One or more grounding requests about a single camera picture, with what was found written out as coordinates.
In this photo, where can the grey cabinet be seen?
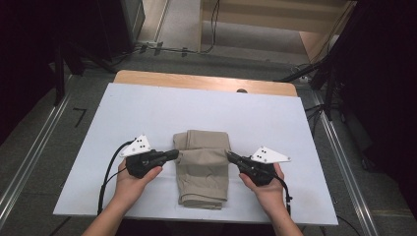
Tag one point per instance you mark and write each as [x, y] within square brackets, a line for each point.
[132, 19]

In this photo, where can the metal floor rail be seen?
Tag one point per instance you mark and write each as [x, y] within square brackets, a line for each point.
[31, 154]
[349, 170]

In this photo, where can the black metal stand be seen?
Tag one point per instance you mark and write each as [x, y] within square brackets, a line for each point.
[59, 75]
[324, 78]

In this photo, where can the beige pants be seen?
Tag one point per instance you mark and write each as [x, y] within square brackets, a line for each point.
[201, 164]

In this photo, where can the beige stepped panel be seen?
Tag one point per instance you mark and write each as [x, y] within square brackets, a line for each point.
[262, 16]

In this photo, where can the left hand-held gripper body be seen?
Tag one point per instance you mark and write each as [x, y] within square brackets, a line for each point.
[144, 162]

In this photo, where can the person's right hand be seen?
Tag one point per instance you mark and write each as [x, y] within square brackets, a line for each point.
[272, 196]

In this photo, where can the person's left hand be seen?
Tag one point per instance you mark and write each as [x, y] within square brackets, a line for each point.
[131, 191]

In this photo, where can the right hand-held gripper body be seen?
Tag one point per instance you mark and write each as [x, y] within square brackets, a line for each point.
[260, 172]

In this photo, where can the wooden table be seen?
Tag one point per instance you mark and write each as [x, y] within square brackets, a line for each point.
[196, 80]

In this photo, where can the beige post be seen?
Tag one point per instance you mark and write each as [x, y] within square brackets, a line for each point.
[200, 29]

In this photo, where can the black curtain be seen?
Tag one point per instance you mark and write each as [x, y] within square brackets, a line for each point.
[23, 49]
[387, 82]

